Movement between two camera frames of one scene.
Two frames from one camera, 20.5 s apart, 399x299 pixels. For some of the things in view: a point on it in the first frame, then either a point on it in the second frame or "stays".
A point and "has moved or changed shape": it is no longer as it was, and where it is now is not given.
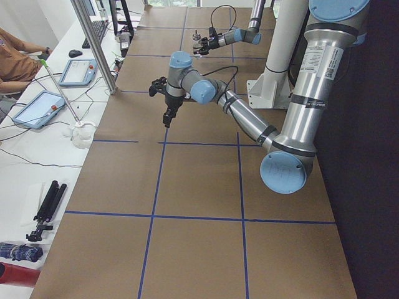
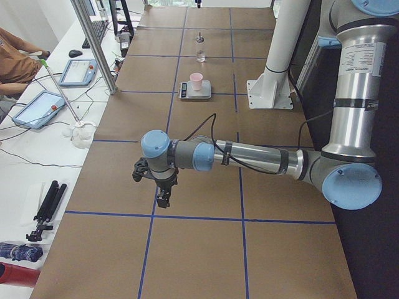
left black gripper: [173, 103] -> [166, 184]
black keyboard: [100, 27] stays
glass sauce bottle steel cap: [196, 37] has moved or changed shape
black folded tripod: [47, 210] stays
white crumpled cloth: [81, 135] stays
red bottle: [17, 275] stays
